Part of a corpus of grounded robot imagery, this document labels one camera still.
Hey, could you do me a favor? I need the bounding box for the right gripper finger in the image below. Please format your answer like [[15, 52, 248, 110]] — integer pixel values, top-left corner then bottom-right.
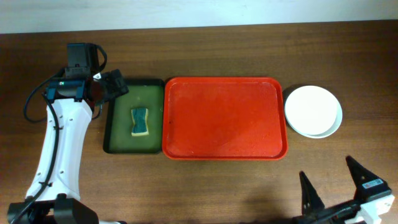
[[346, 156, 392, 202], [299, 171, 325, 215]]

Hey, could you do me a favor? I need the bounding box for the yellow green sponge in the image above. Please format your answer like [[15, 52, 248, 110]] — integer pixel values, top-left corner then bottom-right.
[[131, 108, 149, 137]]

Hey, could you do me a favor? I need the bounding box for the mint green plate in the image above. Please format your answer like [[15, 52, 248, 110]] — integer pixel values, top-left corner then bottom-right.
[[286, 103, 343, 139]]

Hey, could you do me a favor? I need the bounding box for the white plate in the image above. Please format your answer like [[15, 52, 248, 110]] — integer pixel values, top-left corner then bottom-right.
[[284, 85, 341, 138]]

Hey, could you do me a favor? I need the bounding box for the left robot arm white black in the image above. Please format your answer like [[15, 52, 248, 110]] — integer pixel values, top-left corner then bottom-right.
[[7, 70, 129, 223]]

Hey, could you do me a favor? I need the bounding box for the dark green tray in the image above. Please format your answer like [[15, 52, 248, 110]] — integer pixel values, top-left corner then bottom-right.
[[103, 79, 165, 154]]

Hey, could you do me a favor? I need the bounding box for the red plastic tray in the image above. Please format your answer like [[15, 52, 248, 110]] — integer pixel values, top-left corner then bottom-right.
[[162, 77, 288, 161]]

